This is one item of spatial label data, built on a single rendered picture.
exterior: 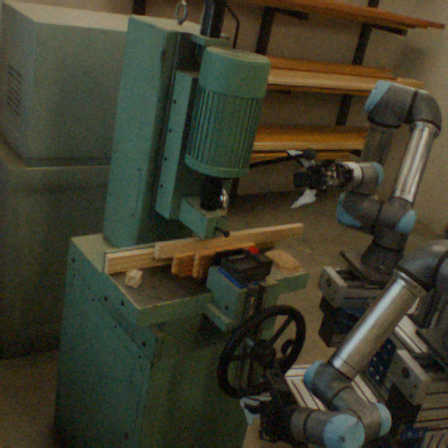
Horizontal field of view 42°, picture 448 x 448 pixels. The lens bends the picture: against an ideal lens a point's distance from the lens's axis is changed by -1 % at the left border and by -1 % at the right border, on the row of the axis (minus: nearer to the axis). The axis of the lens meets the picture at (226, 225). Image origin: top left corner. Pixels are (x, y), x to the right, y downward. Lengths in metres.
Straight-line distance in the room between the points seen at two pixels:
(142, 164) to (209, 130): 0.30
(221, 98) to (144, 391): 0.82
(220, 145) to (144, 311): 0.46
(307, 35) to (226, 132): 3.26
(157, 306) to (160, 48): 0.69
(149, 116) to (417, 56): 3.93
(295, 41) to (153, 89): 3.06
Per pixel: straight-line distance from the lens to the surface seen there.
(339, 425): 1.28
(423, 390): 1.81
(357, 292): 2.16
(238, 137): 1.53
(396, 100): 1.97
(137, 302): 1.51
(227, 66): 1.48
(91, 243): 1.98
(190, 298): 1.57
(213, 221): 1.64
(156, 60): 1.68
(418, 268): 1.41
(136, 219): 1.81
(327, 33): 4.86
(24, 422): 2.47
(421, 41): 5.40
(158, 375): 1.67
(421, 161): 1.89
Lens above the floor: 1.72
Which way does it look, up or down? 24 degrees down
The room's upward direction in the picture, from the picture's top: 12 degrees clockwise
